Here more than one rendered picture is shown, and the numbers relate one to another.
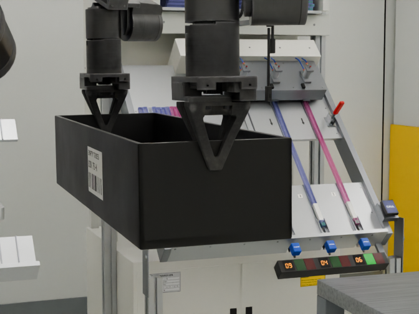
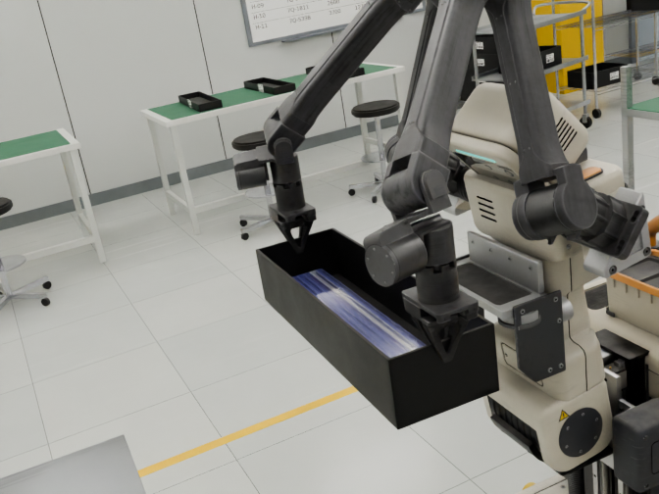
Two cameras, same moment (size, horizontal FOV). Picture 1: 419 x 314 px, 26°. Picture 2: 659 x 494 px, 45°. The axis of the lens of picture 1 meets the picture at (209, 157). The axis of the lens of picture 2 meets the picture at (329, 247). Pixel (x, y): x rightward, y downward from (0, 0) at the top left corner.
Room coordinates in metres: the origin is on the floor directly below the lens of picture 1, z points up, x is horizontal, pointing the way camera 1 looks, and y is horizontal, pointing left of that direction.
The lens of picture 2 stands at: (2.47, 0.00, 1.65)
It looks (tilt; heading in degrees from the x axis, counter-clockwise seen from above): 20 degrees down; 178
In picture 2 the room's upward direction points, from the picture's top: 10 degrees counter-clockwise
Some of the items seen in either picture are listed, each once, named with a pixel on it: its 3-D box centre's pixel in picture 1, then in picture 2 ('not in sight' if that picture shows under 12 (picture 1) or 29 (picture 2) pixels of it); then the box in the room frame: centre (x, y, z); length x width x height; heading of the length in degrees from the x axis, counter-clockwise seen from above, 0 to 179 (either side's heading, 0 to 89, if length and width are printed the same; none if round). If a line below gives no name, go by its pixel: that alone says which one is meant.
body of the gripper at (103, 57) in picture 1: (103, 61); (437, 283); (1.50, 0.17, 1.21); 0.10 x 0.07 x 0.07; 18
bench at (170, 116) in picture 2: not in sight; (281, 141); (-3.32, 0.01, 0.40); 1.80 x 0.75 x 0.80; 110
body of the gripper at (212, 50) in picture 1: (212, 58); (289, 197); (0.96, 0.00, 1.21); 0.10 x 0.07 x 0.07; 18
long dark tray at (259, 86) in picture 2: not in sight; (268, 85); (-3.29, -0.01, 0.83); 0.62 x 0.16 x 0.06; 20
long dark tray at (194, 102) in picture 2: not in sight; (199, 101); (-3.13, -0.51, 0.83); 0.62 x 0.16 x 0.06; 17
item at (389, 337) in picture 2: not in sight; (361, 323); (1.23, 0.08, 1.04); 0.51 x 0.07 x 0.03; 18
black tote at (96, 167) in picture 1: (150, 165); (359, 309); (1.23, 0.08, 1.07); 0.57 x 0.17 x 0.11; 18
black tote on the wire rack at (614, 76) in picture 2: not in sight; (597, 75); (-4.24, 2.81, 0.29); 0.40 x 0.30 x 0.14; 110
